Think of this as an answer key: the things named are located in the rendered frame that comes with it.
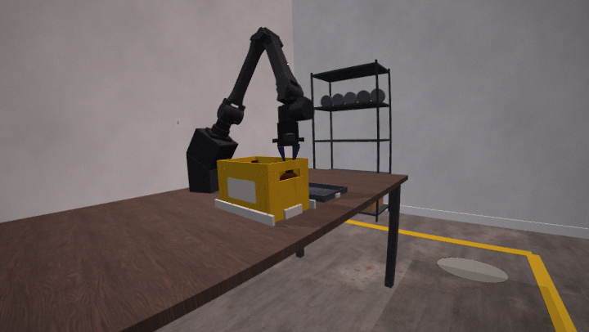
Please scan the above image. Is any yellow divided crate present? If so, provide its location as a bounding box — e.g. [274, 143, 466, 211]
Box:
[217, 156, 309, 222]

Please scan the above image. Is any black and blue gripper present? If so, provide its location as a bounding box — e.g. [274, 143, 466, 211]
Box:
[272, 137, 304, 162]

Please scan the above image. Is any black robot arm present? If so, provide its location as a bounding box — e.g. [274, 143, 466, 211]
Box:
[205, 27, 314, 142]

